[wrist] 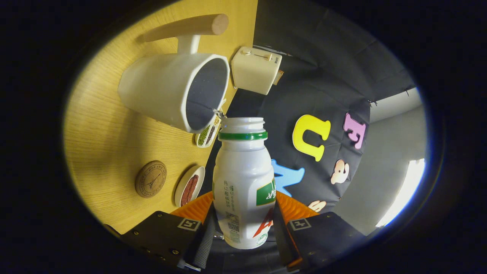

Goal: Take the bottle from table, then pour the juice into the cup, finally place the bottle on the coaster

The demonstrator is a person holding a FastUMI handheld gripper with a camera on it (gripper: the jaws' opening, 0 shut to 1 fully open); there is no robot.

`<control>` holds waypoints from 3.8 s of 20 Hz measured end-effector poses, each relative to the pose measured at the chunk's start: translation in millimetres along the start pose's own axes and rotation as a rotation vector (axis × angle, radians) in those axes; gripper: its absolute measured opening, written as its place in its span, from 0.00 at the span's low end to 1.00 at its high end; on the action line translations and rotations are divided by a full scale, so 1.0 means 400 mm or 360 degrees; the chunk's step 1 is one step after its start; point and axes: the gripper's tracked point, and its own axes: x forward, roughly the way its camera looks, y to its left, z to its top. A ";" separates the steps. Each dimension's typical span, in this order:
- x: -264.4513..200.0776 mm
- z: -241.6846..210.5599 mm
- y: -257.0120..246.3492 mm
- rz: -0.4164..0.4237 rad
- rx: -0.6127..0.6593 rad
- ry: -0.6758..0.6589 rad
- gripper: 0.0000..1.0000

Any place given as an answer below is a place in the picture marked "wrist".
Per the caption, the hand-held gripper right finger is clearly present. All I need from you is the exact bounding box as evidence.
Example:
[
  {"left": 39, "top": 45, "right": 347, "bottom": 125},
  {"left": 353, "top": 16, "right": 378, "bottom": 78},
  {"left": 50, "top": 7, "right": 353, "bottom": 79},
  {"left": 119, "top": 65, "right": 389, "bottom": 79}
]
[{"left": 272, "top": 190, "right": 368, "bottom": 271}]

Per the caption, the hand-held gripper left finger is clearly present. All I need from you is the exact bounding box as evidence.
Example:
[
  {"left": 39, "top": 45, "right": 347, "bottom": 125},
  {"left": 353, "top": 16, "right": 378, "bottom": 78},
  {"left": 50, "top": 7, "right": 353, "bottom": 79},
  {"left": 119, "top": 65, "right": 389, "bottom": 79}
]
[{"left": 121, "top": 191, "right": 219, "bottom": 271}]

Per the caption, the white juice bottle green label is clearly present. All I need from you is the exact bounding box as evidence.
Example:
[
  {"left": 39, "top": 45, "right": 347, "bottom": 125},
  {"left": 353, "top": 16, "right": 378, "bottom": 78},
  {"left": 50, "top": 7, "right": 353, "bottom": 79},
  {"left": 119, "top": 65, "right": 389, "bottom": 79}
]
[{"left": 212, "top": 117, "right": 276, "bottom": 250}]

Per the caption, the round wooden coaster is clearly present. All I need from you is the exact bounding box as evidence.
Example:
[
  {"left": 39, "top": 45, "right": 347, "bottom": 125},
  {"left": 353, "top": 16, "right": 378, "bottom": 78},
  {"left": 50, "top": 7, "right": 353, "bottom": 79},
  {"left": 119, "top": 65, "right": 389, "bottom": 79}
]
[{"left": 135, "top": 160, "right": 167, "bottom": 199}]

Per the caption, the white cup wooden handle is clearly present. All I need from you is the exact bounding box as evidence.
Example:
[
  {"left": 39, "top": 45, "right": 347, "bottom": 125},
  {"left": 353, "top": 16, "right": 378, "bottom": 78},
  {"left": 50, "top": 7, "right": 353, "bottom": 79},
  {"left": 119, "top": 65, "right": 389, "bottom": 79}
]
[{"left": 118, "top": 14, "right": 231, "bottom": 134}]

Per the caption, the red meat strip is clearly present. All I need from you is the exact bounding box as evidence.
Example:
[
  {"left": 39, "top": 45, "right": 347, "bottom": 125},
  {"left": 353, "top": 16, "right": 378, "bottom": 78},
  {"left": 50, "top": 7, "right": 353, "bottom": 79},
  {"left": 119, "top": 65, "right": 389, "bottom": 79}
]
[
  {"left": 180, "top": 176, "right": 194, "bottom": 207},
  {"left": 186, "top": 174, "right": 199, "bottom": 198}
]

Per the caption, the white round plate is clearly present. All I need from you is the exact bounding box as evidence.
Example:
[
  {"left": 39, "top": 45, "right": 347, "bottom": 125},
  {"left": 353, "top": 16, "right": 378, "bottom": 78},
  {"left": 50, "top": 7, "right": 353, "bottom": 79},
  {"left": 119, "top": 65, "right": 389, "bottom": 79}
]
[{"left": 174, "top": 166, "right": 206, "bottom": 208}]

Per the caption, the small white bean dish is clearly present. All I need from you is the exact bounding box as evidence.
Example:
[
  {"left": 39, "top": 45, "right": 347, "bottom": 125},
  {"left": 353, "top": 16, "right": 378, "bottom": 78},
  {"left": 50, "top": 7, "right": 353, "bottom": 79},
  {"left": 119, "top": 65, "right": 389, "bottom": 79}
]
[{"left": 195, "top": 110, "right": 223, "bottom": 148}]

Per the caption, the wooden table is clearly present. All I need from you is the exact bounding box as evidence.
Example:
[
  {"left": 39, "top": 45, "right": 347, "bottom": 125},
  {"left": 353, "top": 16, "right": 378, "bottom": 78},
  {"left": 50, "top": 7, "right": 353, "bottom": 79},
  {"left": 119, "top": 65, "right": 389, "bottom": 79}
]
[{"left": 63, "top": 0, "right": 259, "bottom": 234}]

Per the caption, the black backdrop cloth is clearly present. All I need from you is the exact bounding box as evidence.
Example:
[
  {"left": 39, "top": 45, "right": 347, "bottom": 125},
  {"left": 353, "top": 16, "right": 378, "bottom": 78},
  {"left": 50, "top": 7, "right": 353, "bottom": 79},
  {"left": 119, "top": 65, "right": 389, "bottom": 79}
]
[{"left": 198, "top": 0, "right": 417, "bottom": 274}]

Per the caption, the cream toaster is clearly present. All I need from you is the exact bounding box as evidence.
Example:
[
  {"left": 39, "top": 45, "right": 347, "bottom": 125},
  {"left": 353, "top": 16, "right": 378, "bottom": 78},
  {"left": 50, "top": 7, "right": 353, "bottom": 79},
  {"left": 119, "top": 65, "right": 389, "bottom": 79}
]
[{"left": 231, "top": 46, "right": 283, "bottom": 96}]

